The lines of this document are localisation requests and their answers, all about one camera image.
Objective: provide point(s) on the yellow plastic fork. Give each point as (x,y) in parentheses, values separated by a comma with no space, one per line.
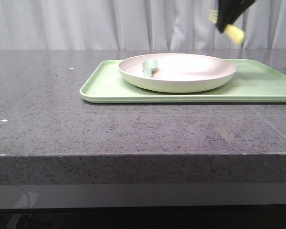
(234,33)

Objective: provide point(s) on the light green tray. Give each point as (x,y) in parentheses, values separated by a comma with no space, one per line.
(253,82)

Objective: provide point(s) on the white curtain backdrop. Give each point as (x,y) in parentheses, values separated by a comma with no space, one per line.
(134,25)

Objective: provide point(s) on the white round plate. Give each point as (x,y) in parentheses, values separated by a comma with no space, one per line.
(178,72)

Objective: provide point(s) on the teal green spoon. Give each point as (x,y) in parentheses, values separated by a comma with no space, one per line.
(149,66)

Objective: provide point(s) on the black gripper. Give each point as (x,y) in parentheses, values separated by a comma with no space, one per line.
(229,11)

